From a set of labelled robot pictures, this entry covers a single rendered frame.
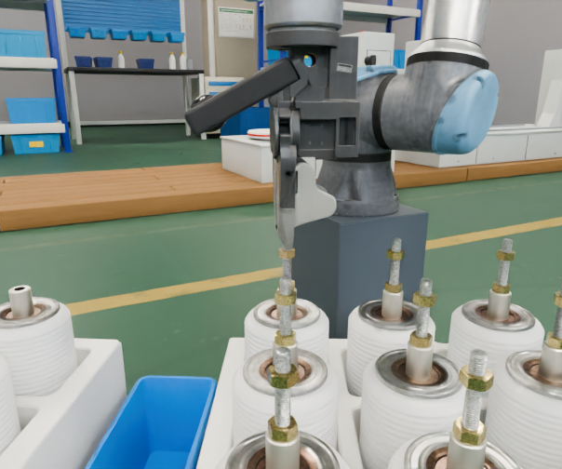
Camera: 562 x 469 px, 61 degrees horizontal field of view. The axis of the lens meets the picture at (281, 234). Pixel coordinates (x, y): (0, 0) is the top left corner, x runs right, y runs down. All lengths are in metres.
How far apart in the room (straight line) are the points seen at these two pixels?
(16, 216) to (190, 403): 1.46
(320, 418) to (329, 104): 0.28
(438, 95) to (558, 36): 5.83
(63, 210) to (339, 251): 1.46
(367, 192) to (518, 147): 2.73
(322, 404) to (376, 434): 0.06
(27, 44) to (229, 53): 2.77
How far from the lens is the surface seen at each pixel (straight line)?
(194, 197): 2.12
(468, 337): 0.57
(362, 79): 0.77
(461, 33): 0.75
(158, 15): 6.28
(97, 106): 8.48
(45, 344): 0.59
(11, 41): 4.74
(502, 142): 3.35
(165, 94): 8.68
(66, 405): 0.57
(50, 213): 2.04
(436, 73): 0.72
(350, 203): 0.78
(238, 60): 6.70
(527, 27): 6.79
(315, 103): 0.46
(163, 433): 0.74
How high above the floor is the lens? 0.49
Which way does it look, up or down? 16 degrees down
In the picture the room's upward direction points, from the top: straight up
